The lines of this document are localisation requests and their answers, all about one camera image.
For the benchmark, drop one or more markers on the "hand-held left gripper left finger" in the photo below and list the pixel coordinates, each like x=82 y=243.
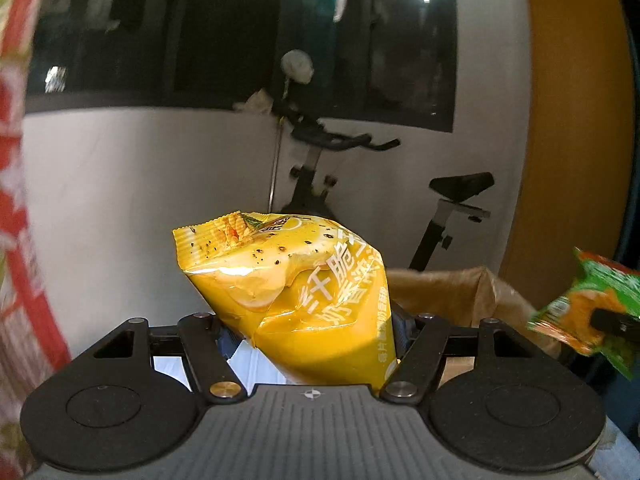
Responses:
x=228 y=344

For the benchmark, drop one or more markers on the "dark window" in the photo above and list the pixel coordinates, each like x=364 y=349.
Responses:
x=200 y=30

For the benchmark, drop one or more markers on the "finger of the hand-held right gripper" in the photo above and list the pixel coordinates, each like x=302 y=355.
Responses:
x=612 y=321

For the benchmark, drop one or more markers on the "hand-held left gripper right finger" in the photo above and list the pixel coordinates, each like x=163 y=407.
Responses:
x=403 y=334

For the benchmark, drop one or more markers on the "green and orange snack packet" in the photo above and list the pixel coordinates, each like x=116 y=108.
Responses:
x=570 y=310

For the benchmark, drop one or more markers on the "black exercise bike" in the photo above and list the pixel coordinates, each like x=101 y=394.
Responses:
x=320 y=140

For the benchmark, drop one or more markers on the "yellow snack bag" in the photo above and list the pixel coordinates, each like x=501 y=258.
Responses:
x=280 y=290

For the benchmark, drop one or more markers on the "brown cardboard box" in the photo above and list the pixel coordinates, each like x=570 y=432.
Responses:
x=450 y=290

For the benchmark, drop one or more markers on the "yellow wooden door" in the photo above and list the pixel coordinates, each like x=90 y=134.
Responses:
x=565 y=110

